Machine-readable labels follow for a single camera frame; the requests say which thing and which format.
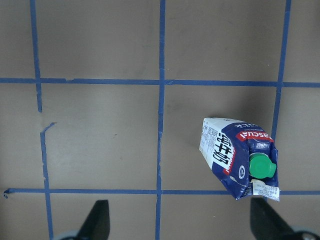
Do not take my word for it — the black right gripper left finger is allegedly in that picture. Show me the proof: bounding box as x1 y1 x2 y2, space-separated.
76 200 110 240

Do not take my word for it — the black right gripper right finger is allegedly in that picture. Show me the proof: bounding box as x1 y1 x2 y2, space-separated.
250 197 295 240

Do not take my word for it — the blue white milk carton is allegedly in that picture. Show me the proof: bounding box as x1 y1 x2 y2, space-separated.
199 117 280 201

